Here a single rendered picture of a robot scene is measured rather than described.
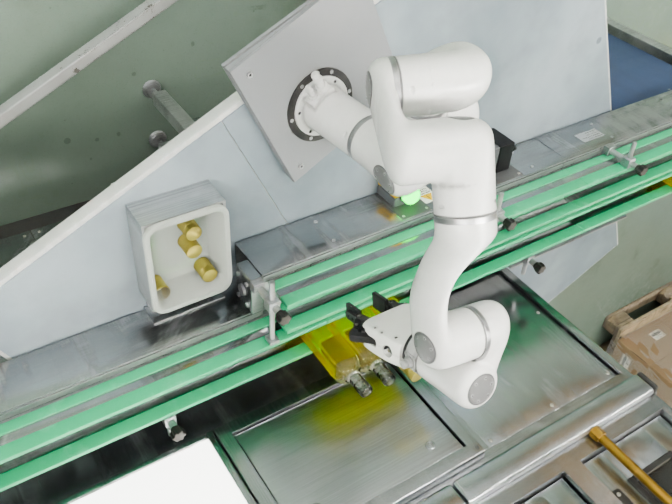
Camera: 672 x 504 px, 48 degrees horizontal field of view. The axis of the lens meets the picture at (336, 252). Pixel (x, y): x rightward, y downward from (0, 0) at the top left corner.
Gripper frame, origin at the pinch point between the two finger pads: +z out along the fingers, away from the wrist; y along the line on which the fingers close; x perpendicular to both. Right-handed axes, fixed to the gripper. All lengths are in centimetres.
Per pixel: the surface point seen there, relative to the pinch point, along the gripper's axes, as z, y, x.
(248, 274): 34.9, -6.0, -5.7
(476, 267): 33, 54, -25
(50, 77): 94, -23, 29
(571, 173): 31, 85, -8
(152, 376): 32.6, -30.5, -18.6
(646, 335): 164, 321, -228
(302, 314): 29.9, 2.6, -16.5
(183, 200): 36.7, -16.0, 13.4
